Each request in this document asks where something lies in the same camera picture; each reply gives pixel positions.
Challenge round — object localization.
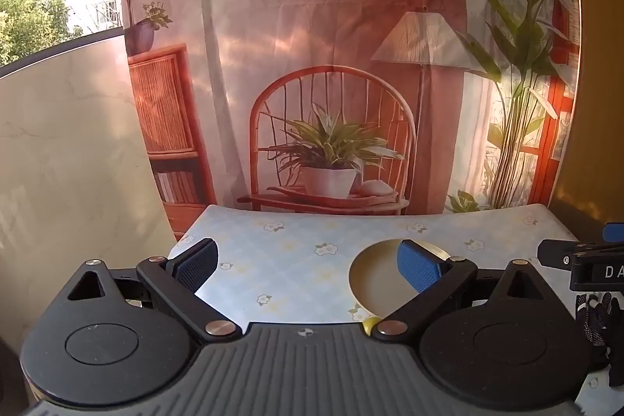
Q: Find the black mesh glove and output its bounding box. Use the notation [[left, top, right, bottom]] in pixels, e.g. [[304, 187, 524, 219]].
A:
[[575, 292, 624, 388]]

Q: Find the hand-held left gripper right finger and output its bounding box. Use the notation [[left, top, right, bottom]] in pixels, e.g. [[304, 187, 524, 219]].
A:
[[371, 239, 551, 343]]

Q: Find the floral tablecloth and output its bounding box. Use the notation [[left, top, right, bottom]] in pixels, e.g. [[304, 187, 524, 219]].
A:
[[168, 203, 603, 402]]

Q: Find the green tree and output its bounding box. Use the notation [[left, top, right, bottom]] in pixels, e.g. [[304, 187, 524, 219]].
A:
[[0, 0, 85, 66]]

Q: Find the cream plate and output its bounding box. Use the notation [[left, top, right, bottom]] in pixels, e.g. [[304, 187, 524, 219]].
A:
[[348, 238, 452, 317]]

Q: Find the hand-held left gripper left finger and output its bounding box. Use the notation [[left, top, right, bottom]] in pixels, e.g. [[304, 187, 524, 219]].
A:
[[63, 238, 243, 343]]

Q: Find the brown wooden panel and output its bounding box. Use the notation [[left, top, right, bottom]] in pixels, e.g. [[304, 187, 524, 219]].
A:
[[548, 0, 624, 222]]

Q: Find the printed backdrop cloth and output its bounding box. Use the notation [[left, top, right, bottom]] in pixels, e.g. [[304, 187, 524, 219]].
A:
[[119, 0, 583, 241]]

